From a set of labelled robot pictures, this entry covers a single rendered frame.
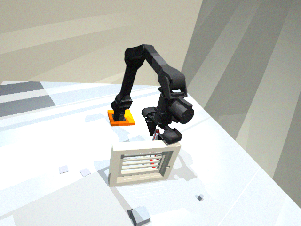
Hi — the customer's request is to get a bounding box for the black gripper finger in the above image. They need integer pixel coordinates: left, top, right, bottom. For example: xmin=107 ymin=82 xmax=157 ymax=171
xmin=158 ymin=134 xmax=164 ymax=140
xmin=145 ymin=118 xmax=157 ymax=136

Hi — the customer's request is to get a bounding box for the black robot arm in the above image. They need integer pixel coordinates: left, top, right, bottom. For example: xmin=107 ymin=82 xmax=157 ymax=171
xmin=111 ymin=44 xmax=194 ymax=124

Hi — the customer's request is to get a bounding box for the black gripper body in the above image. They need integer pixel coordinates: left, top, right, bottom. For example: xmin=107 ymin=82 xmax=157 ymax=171
xmin=141 ymin=106 xmax=182 ymax=144

